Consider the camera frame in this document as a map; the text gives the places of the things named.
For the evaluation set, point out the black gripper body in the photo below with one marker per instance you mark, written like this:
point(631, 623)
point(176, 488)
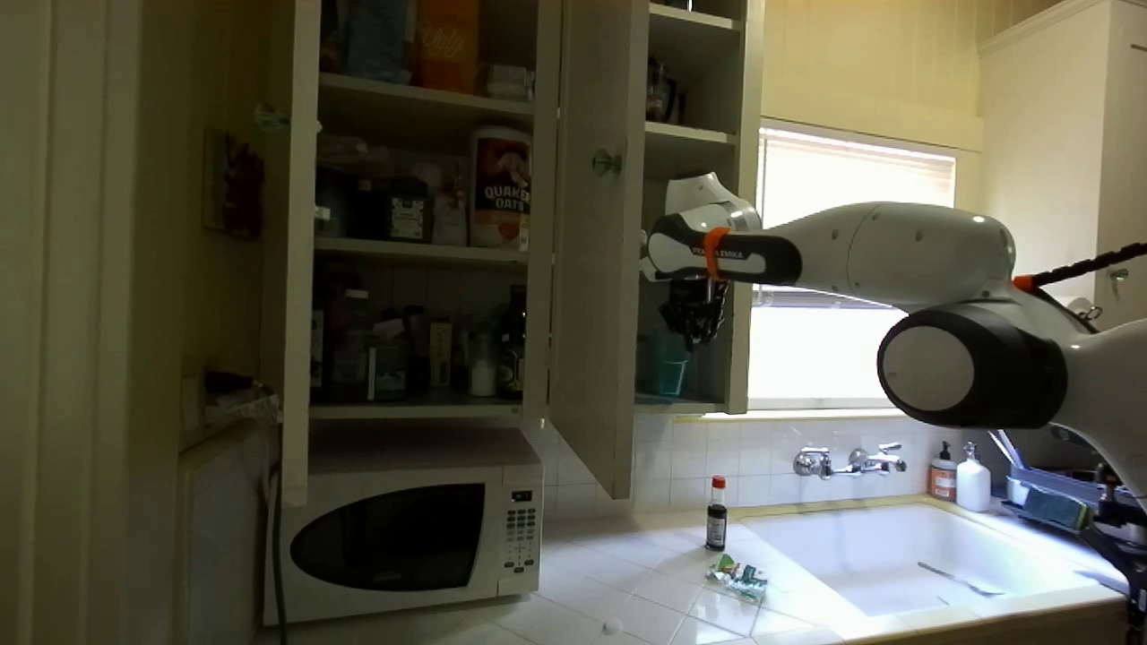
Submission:
point(698, 295)

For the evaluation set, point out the cream cupboard door with knob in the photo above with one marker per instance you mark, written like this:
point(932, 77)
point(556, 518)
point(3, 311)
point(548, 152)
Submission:
point(594, 360)

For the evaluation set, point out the plain cream cupboard door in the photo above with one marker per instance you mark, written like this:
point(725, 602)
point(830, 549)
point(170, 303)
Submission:
point(298, 299)

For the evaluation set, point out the tall dark bottle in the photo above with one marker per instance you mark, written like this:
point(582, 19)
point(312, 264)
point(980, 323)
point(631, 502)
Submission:
point(512, 360)

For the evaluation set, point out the dark sauce bottle red cap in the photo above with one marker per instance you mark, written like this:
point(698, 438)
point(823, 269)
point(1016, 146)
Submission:
point(719, 526)

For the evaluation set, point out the small white bottle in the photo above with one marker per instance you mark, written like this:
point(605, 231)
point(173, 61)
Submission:
point(483, 368)

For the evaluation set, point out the kitchen window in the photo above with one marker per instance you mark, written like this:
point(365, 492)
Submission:
point(862, 168)

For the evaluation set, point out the oats canister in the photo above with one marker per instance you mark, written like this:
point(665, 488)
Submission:
point(499, 191)

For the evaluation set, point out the crumpled clear plastic wrapper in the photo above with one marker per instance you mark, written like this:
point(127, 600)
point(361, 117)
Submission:
point(735, 577)

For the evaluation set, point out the brown soap bottle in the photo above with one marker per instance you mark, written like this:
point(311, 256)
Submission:
point(941, 482)

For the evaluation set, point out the white kitchen sink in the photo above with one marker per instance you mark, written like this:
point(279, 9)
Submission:
point(862, 559)

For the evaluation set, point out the green food box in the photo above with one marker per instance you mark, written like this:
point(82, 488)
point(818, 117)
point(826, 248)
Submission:
point(389, 363)

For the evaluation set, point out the black box white label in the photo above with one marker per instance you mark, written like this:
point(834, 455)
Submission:
point(412, 215)

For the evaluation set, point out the white soap bottle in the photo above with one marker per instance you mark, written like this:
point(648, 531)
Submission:
point(973, 488)

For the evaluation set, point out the white dish brush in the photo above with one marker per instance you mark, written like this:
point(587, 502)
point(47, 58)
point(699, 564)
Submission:
point(1007, 452)

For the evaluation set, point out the brown glass jar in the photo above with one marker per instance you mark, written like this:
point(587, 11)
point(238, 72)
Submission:
point(348, 354)

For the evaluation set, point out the orange food box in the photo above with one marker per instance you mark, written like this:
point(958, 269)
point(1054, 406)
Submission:
point(451, 48)

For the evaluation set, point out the white microwave oven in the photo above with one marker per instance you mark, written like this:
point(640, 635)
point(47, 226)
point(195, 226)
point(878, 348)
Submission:
point(396, 538)

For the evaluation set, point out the blue sponge caddy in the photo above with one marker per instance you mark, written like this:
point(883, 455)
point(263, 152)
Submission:
point(1052, 506)

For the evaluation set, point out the blue food bag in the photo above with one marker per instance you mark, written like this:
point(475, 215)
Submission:
point(377, 41)

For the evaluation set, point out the tall cream cabinet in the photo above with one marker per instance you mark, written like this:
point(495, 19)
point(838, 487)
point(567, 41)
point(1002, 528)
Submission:
point(1052, 94)

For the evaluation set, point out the chrome wall faucet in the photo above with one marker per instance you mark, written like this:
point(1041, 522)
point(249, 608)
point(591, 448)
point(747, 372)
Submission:
point(881, 459)

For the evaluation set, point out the cream wall cupboard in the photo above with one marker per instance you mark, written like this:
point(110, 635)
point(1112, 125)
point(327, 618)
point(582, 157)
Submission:
point(419, 256)

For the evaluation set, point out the dark red wall ornament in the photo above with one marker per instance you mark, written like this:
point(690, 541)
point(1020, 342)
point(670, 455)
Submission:
point(243, 191)

